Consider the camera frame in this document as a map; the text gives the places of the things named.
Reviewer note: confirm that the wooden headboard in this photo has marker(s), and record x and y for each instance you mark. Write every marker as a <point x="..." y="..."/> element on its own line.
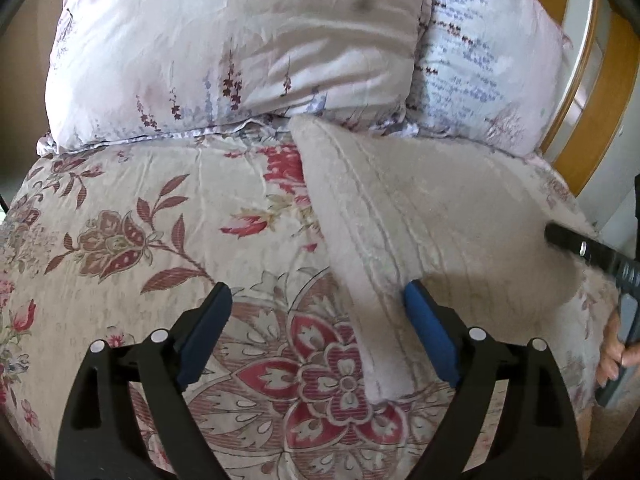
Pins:
<point x="595" y="125"/>

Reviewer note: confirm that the person's right hand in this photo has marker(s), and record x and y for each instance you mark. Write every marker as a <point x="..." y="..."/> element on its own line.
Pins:
<point x="611" y="355"/>

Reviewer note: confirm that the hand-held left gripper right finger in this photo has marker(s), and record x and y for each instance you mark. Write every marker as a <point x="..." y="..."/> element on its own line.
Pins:
<point x="431" y="332"/>

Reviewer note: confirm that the pale pink floral pillow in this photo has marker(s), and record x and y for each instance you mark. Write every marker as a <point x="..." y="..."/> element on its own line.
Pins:
<point x="235" y="45"/>

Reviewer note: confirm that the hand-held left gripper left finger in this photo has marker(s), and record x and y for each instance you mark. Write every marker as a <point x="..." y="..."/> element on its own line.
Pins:
<point x="205" y="330"/>

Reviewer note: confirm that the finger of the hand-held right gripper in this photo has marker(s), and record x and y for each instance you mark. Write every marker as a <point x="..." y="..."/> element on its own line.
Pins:
<point x="580" y="246"/>

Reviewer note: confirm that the white blue-print pillow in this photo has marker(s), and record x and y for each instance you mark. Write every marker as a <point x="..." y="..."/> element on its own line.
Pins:
<point x="480" y="55"/>

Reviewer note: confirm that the beige fluffy garment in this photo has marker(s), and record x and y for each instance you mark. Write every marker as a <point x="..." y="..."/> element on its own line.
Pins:
<point x="450" y="220"/>

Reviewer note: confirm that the floral bedsheet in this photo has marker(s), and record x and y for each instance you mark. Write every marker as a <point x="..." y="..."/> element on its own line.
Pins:
<point x="150" y="240"/>

